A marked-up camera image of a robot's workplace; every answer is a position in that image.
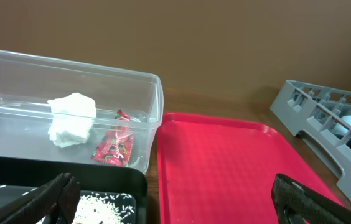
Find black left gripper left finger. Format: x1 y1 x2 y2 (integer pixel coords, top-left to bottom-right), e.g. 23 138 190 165
0 173 81 224

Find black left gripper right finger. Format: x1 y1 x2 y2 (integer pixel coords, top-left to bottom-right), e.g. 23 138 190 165
271 174 351 224

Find red snack wrapper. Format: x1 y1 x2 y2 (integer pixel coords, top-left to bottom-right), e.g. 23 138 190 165
91 126 134 167

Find white napkin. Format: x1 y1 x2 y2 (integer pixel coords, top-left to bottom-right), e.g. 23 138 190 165
47 93 97 148

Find grey dishwasher rack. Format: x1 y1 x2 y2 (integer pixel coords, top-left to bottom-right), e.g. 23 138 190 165
270 80 351 201

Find food scraps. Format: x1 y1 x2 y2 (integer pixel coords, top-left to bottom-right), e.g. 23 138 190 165
0 185 136 224

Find black tray bin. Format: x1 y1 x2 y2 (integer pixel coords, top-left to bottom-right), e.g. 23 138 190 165
0 157 148 224

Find red serving tray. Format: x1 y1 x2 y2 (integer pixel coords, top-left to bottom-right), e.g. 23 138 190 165
156 113 336 224

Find clear plastic bin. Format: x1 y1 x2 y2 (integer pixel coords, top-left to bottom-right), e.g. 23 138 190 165
0 50 164 172

